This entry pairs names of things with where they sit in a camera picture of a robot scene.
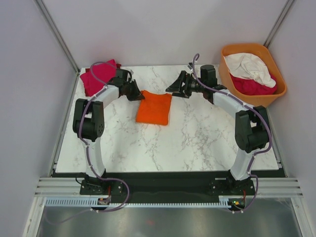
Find orange plastic basket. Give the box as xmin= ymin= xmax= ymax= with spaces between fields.
xmin=218 ymin=43 xmax=287 ymax=107

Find right corner aluminium post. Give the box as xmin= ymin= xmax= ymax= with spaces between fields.
xmin=263 ymin=0 xmax=296 ymax=48

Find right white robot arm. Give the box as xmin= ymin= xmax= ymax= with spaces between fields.
xmin=165 ymin=65 xmax=271 ymax=195

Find white slotted cable duct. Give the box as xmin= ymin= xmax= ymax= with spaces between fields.
xmin=45 ymin=197 xmax=231 ymax=208

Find left corner aluminium post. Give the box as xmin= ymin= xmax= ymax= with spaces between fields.
xmin=34 ymin=0 xmax=79 ymax=74

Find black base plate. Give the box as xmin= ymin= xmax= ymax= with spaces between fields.
xmin=79 ymin=170 xmax=260 ymax=205

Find crimson t shirt in basket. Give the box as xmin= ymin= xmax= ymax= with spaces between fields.
xmin=230 ymin=75 xmax=277 ymax=96

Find folded pink t shirt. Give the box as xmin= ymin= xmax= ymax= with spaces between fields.
xmin=79 ymin=58 xmax=118 ymax=97

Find orange t shirt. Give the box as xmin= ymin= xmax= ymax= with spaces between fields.
xmin=135 ymin=90 xmax=172 ymax=125

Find aluminium rail frame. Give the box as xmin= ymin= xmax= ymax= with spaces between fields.
xmin=35 ymin=178 xmax=303 ymax=198

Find corner aluminium post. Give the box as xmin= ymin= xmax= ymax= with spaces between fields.
xmin=34 ymin=0 xmax=79 ymax=74
xmin=263 ymin=0 xmax=296 ymax=48

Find white t shirt in basket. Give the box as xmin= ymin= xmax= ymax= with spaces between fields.
xmin=224 ymin=53 xmax=276 ymax=88

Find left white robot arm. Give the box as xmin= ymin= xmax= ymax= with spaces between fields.
xmin=73 ymin=69 xmax=145 ymax=194

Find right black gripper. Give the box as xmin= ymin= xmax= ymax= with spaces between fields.
xmin=166 ymin=71 xmax=206 ymax=99

